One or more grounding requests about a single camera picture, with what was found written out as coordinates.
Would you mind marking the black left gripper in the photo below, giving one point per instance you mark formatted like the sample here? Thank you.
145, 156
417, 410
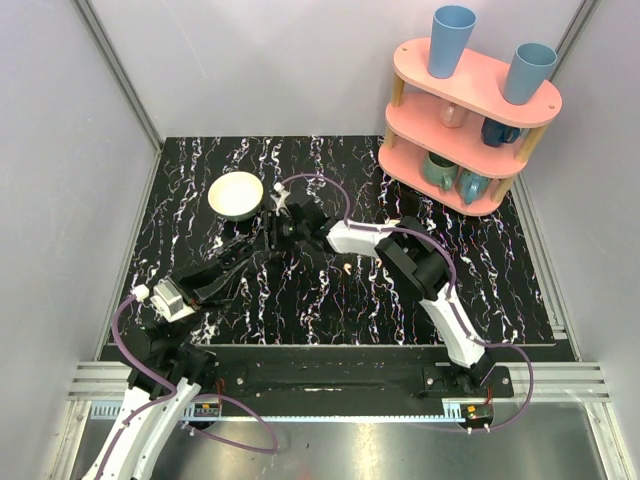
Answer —
192, 282

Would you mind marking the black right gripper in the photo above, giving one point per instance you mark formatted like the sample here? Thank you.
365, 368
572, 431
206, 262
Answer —
275, 241

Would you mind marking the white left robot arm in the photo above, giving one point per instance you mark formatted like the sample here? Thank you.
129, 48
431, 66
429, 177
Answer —
168, 372

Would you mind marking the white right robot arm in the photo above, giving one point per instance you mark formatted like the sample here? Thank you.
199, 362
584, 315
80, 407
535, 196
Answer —
420, 268

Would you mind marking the cream and green bowl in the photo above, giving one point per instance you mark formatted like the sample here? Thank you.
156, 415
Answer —
236, 196

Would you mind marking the green ceramic mug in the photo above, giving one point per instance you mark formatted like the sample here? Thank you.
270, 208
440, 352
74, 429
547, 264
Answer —
439, 171

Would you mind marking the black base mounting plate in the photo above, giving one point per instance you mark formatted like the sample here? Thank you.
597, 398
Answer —
412, 369

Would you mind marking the light blue mug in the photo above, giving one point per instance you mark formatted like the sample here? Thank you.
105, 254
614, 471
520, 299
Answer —
471, 186

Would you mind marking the pink three-tier shelf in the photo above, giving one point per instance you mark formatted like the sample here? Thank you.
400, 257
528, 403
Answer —
413, 128

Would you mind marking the pink mug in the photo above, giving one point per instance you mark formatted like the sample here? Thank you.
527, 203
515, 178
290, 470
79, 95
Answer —
452, 115

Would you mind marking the dark blue mug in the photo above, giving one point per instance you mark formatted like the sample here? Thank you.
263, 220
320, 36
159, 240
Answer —
495, 134

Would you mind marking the left blue plastic cup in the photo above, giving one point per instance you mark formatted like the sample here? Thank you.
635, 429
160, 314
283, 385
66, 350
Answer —
451, 29

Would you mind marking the blue plastic cup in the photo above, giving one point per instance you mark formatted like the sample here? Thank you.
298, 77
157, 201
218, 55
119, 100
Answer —
451, 29
529, 68

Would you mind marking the right blue plastic cup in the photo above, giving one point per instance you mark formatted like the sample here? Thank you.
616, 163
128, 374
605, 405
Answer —
529, 68

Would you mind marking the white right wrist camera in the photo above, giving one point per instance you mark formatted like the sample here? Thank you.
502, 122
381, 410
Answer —
279, 197

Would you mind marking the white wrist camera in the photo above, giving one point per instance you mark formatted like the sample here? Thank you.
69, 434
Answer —
279, 197
166, 300

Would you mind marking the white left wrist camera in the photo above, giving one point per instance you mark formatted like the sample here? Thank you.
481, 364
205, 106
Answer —
166, 300

